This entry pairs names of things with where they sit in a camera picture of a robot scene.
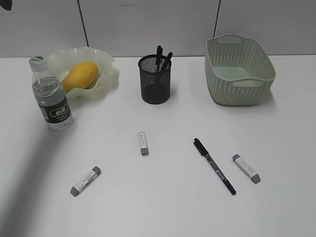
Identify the black marker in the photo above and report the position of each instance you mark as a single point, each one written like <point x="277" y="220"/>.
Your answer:
<point x="203" y="151"/>
<point x="166" y="62"/>
<point x="158" y="58"/>

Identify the yellow mango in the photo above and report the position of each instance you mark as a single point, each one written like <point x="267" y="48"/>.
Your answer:
<point x="81" y="76"/>

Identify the white eraser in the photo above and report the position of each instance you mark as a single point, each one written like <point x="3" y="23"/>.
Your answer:
<point x="144" y="149"/>
<point x="246" y="169"/>
<point x="85" y="181"/>

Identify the clear water bottle green label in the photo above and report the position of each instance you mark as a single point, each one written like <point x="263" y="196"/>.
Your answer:
<point x="50" y="95"/>

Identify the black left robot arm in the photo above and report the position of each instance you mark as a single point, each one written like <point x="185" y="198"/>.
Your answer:
<point x="6" y="4"/>

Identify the black mesh pen holder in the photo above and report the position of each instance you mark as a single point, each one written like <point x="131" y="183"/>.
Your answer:
<point x="155" y="87"/>

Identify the pale green plastic basket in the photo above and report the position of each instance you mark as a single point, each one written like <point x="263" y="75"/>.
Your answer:
<point x="238" y="71"/>

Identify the translucent green wavy plate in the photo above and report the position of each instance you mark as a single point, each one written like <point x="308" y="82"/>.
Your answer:
<point x="62" y="61"/>

